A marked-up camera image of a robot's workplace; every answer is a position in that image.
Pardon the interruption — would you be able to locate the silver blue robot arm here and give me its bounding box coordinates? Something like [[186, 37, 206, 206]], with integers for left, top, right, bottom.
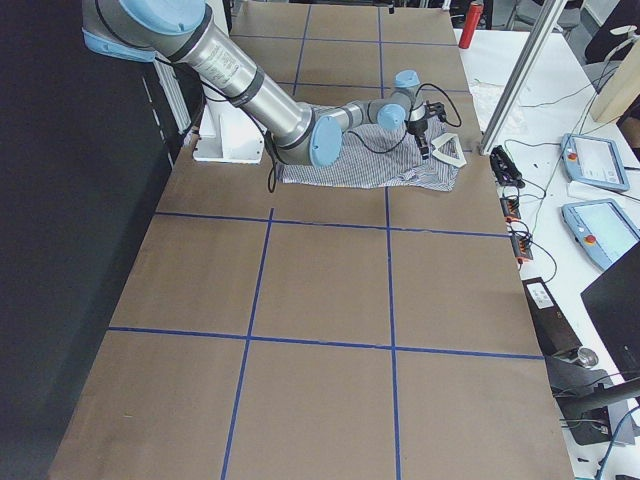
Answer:
[[82, 1, 434, 167]]

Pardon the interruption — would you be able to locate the brown table cover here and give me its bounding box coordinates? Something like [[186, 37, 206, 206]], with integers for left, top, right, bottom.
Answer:
[[48, 2, 573, 479]]

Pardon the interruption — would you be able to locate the red bottle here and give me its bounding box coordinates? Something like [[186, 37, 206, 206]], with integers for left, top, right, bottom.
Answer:
[[458, 1, 484, 49]]

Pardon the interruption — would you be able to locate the orange black adapter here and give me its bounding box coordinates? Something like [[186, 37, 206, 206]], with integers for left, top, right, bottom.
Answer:
[[510, 230, 533, 265], [500, 196, 521, 223]]

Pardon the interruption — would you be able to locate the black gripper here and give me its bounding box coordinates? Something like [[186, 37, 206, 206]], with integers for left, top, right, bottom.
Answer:
[[408, 110, 430, 160]]

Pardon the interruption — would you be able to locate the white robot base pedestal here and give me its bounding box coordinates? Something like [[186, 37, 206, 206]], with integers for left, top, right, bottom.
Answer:
[[193, 99, 264, 164]]

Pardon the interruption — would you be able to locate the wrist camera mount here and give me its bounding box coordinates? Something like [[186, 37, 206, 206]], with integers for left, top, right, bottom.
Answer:
[[425, 102, 447, 123]]

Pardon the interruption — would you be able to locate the black monitor stand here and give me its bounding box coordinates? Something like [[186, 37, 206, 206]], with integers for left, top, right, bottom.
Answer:
[[545, 356, 639, 446]]

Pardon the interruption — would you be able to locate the lower teach pendant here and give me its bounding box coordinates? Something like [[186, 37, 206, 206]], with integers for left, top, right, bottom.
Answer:
[[561, 198, 639, 270]]

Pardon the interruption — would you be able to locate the black box with label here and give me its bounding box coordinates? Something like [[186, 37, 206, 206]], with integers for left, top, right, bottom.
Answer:
[[522, 277, 582, 356]]

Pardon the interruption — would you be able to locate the black monitor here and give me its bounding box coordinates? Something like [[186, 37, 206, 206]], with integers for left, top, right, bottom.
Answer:
[[581, 247, 639, 371]]

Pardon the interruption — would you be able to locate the black clamp tool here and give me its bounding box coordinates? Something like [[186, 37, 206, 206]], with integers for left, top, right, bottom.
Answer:
[[489, 145, 525, 189]]

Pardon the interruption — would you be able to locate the blue white striped polo shirt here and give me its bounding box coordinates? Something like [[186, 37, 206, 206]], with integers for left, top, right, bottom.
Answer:
[[277, 119, 467, 192]]

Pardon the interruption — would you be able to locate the lower orange black adapter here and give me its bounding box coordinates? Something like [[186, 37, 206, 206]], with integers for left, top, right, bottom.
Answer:
[[510, 230, 533, 265]]

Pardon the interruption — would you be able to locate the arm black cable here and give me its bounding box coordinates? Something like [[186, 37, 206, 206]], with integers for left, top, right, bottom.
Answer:
[[346, 82, 462, 154]]

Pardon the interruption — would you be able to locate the aluminium frame post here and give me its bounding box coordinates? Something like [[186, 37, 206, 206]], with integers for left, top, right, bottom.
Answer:
[[479, 0, 567, 155]]

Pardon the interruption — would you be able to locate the upper teach pendant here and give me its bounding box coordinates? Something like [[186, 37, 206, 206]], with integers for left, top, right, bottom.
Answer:
[[561, 134, 630, 192]]

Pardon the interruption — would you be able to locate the teach pendant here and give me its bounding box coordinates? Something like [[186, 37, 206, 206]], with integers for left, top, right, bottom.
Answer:
[[561, 198, 639, 270], [561, 134, 630, 192]]

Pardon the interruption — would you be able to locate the upper orange black adapter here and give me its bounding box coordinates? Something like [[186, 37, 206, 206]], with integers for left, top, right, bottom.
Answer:
[[500, 196, 521, 223]]

